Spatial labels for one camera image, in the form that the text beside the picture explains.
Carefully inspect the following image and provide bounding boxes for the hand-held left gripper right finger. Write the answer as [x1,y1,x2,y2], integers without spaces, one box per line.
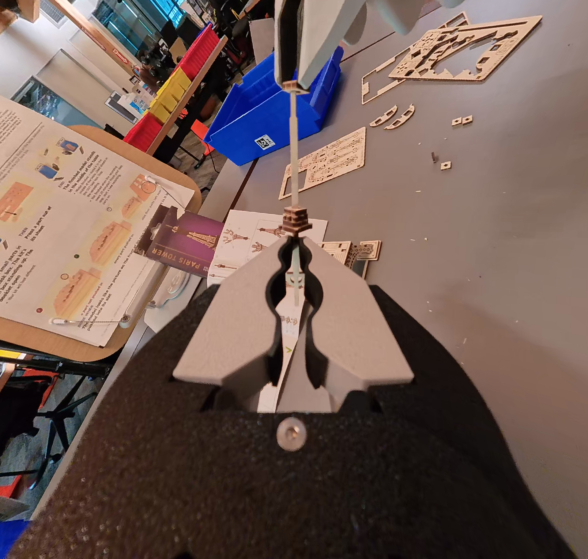
[298,235,415,390]

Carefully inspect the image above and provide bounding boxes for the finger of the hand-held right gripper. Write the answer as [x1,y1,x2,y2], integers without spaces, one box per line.
[274,0,319,86]
[296,0,383,92]

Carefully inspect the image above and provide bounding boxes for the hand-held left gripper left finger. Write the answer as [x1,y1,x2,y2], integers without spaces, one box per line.
[173,235,292,387]

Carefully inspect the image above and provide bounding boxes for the semicircular wooden piece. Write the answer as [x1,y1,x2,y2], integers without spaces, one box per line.
[383,104,415,131]
[369,105,398,128]

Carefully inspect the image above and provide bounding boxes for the thin wooden spire piece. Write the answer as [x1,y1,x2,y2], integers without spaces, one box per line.
[279,88,314,309]

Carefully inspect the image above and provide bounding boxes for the wooden puzzle sheet with arcs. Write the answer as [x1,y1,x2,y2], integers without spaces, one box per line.
[388,16,544,82]

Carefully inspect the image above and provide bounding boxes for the white articulated stand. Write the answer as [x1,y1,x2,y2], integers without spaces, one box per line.
[145,265,191,309]

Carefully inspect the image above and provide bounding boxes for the large blue storage bin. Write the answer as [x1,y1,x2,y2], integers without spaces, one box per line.
[203,46,344,166]

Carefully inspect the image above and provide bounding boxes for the wooden tower base model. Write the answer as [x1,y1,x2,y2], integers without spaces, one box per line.
[317,240,383,280]

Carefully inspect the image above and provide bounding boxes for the purple puzzle box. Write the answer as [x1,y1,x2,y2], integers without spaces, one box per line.
[138,206,226,278]

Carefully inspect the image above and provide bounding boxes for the folded paper instruction sheet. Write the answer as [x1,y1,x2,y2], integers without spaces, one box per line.
[209,210,329,413]

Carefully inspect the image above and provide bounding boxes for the orange traffic cone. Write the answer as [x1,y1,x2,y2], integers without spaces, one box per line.
[190,119,216,156]

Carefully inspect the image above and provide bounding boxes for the small wooden puzzle sheet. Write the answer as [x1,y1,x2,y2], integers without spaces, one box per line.
[278,127,367,200]

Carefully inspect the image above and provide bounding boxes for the row of coloured storage bins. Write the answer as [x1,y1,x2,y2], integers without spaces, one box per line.
[123,22,221,148]

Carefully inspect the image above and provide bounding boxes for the black tripod stand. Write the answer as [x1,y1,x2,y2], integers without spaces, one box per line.
[0,348,111,491]

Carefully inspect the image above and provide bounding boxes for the instruction poster board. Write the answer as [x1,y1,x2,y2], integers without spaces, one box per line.
[0,96,203,362]

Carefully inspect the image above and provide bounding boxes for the thin wooden frame offcut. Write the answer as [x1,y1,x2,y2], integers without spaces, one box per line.
[360,11,469,105]

